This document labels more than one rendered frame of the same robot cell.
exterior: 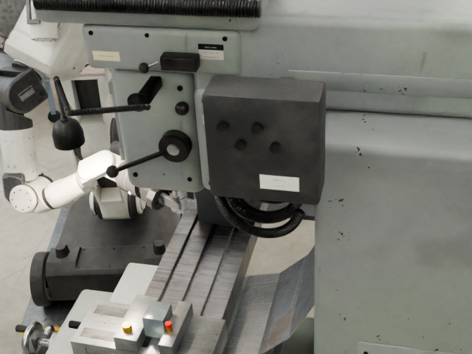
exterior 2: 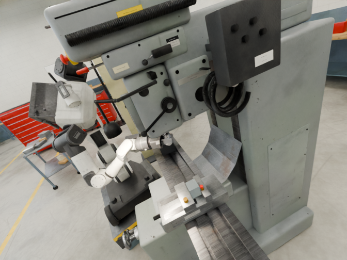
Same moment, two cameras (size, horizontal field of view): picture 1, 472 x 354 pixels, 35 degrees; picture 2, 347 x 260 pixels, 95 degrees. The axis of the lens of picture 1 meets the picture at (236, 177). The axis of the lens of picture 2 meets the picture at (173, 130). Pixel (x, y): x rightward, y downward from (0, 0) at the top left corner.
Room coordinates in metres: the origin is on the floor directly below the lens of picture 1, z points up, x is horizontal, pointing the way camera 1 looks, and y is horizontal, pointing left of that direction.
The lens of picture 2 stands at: (0.77, 0.44, 1.70)
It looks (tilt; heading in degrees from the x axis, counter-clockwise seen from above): 28 degrees down; 335
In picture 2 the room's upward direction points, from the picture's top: 20 degrees counter-clockwise
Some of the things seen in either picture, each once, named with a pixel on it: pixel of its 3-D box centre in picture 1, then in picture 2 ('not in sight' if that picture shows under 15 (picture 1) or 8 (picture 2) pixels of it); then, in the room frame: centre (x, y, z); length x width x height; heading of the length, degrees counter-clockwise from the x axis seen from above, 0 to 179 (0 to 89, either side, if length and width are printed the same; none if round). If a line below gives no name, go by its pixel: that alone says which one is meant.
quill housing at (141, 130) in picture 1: (170, 113); (153, 100); (1.51, 0.14, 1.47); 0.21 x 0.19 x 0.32; 165
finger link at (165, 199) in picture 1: (169, 203); (166, 141); (1.49, 0.17, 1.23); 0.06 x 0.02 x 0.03; 50
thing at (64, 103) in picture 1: (62, 97); (106, 101); (1.41, 0.35, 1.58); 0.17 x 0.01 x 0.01; 18
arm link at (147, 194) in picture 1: (152, 185); (153, 142); (1.57, 0.22, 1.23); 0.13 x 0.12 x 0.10; 140
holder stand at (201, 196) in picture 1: (227, 178); (163, 137); (1.89, 0.03, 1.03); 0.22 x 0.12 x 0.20; 157
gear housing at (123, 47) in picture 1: (177, 28); (143, 53); (1.50, 0.11, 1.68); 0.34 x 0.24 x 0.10; 75
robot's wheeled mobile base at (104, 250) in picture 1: (121, 215); (125, 178); (2.32, 0.45, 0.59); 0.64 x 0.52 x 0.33; 177
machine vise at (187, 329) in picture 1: (149, 334); (190, 198); (1.30, 0.24, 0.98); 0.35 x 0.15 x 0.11; 73
